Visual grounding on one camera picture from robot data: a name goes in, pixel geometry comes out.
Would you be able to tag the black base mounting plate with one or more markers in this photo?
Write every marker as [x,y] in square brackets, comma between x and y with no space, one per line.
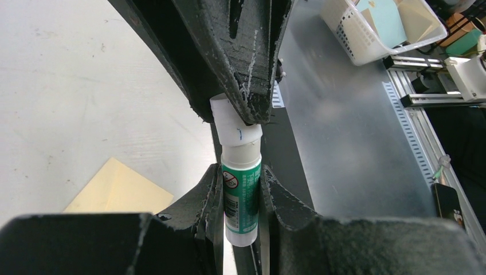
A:
[280,152]

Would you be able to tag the green white glue stick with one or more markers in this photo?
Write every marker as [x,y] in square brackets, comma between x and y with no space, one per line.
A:
[241,170]

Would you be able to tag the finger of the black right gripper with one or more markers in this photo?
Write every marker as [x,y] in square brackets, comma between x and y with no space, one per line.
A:
[162,29]
[238,42]

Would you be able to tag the white plastic basket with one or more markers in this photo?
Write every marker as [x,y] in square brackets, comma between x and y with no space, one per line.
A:
[371,30]

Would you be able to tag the right white cable duct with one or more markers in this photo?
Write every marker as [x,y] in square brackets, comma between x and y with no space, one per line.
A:
[277,98]

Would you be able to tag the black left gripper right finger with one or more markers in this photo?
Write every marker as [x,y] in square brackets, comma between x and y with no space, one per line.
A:
[295,239]

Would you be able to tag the left white cable duct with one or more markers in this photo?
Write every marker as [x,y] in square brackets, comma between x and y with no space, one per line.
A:
[410,133]

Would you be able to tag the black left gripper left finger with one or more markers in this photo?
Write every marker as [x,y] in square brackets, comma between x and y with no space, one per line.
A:
[185,238]

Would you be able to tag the white cable duct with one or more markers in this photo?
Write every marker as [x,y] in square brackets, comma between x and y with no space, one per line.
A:
[277,98]
[410,133]

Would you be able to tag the cream paper envelope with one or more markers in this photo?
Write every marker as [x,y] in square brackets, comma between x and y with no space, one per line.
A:
[116,188]

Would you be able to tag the white glue stick cap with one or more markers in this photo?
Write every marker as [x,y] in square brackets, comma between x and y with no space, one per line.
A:
[232,130]

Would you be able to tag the black phone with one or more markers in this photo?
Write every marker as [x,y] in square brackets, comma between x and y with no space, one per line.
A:
[447,204]

